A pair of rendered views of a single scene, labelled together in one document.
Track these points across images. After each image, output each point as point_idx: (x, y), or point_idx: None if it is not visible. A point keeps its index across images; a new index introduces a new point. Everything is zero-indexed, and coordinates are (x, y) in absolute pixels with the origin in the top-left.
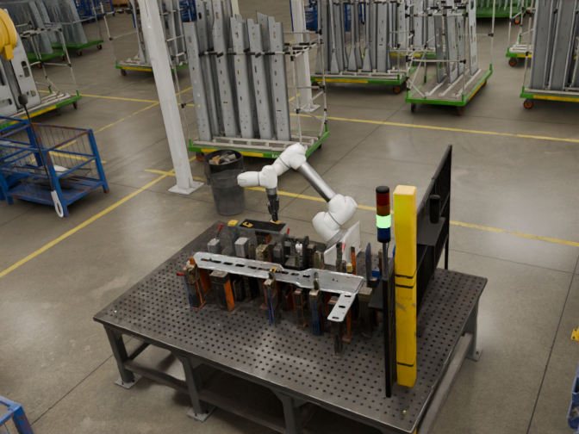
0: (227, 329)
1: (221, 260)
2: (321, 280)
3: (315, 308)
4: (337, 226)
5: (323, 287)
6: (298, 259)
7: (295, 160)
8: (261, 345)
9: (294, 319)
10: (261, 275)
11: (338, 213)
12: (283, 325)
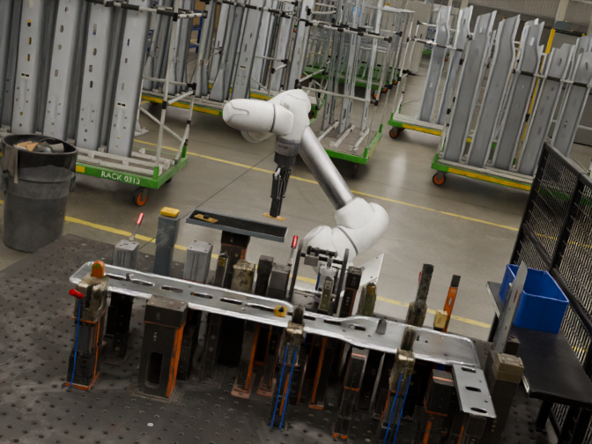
0: (174, 435)
1: (154, 282)
2: (394, 337)
3: (403, 393)
4: (353, 255)
5: None
6: (329, 295)
7: None
8: None
9: (317, 421)
10: (261, 318)
11: (360, 229)
12: (303, 433)
